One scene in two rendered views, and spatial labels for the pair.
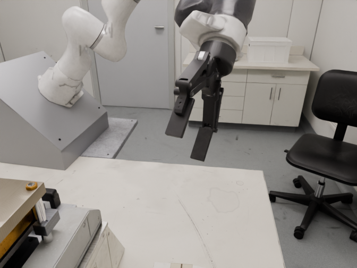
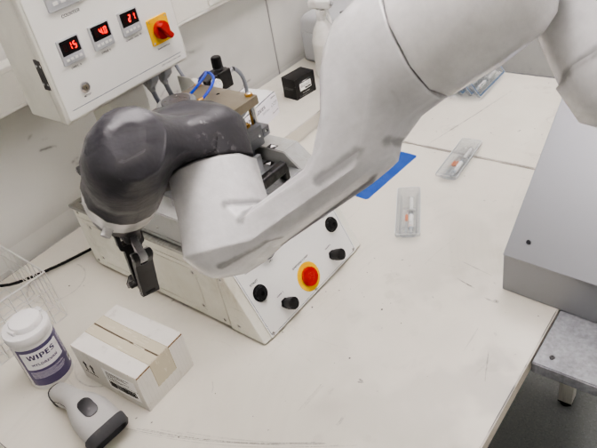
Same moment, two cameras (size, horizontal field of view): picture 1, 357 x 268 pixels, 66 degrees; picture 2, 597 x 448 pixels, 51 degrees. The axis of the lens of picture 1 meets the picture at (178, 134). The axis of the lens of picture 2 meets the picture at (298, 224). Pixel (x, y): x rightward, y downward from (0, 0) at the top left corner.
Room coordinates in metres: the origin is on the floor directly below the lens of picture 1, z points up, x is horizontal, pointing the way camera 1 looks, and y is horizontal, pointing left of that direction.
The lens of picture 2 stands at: (1.10, -0.48, 1.63)
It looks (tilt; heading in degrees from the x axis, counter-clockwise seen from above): 36 degrees down; 126
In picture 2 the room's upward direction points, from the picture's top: 11 degrees counter-clockwise
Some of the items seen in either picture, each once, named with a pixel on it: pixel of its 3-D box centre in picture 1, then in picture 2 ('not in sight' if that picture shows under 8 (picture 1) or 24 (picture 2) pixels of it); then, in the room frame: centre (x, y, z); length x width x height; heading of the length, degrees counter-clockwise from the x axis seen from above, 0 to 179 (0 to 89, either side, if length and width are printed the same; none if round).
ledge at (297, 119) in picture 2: not in sight; (296, 100); (0.07, 1.08, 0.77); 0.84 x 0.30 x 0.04; 82
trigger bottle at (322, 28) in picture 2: not in sight; (324, 38); (0.12, 1.23, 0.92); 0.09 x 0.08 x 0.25; 179
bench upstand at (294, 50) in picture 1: (245, 49); not in sight; (3.27, -0.77, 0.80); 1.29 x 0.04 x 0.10; 82
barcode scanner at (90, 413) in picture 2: not in sight; (77, 408); (0.30, -0.13, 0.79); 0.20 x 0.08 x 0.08; 172
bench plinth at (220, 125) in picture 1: (239, 116); not in sight; (3.03, -0.74, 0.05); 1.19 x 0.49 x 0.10; 82
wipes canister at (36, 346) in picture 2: not in sight; (37, 348); (0.15, -0.07, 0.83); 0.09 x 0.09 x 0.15
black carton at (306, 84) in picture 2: not in sight; (298, 83); (0.09, 1.08, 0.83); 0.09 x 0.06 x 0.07; 74
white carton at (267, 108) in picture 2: not in sight; (242, 117); (0.03, 0.83, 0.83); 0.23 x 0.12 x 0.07; 91
